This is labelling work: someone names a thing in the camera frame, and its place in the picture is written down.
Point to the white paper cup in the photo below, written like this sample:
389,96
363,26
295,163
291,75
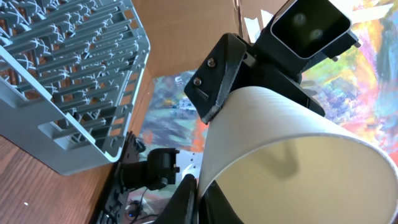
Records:
278,162

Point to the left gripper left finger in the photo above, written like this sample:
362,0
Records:
185,207

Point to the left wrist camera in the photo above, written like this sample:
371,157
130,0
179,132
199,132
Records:
301,34

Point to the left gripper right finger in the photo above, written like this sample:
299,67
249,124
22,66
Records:
211,84

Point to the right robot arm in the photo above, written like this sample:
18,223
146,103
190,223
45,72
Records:
158,171

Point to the grey dishwasher rack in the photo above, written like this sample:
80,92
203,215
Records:
70,75

